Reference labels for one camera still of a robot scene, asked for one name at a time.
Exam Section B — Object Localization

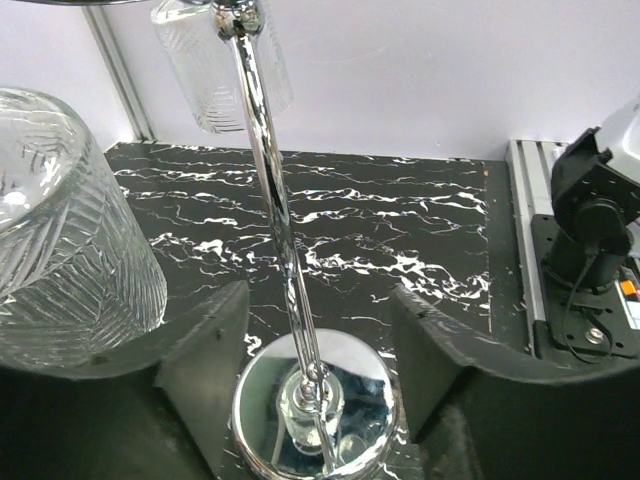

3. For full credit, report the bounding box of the chrome wine glass rack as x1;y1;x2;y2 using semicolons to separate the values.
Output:
209;1;398;479

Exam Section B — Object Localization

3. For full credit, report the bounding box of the ribbed goblet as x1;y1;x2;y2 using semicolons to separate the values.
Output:
1;87;167;371
150;1;293;133

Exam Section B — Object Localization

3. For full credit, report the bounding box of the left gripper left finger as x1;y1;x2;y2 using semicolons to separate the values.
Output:
1;281;249;479

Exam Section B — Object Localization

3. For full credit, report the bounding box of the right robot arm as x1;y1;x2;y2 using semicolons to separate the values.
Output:
546;97;639;294

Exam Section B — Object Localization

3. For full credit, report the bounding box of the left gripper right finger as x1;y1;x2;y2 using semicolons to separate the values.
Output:
390;285;639;479

